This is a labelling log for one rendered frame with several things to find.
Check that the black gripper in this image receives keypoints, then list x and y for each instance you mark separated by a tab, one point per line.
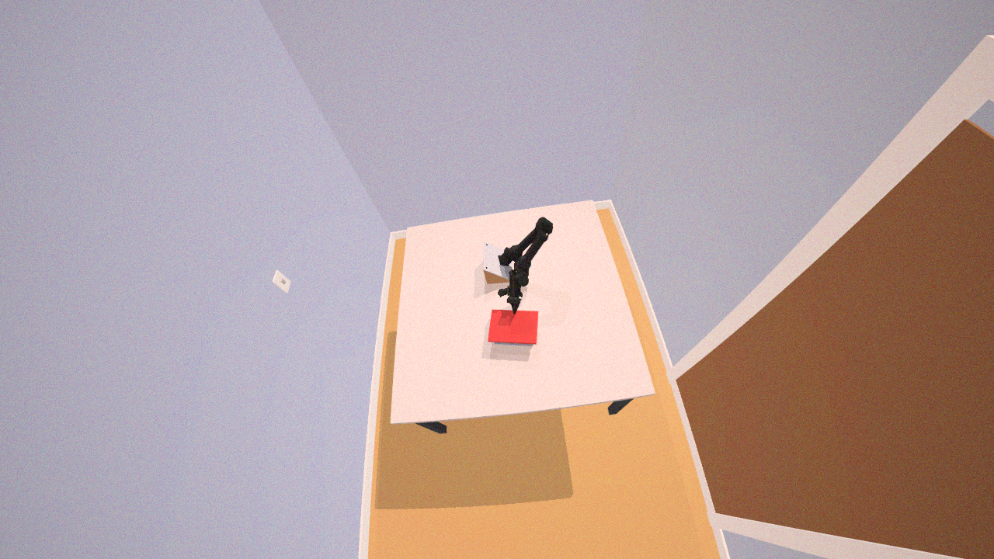
514	299

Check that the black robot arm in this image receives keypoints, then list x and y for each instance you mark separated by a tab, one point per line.
537	237

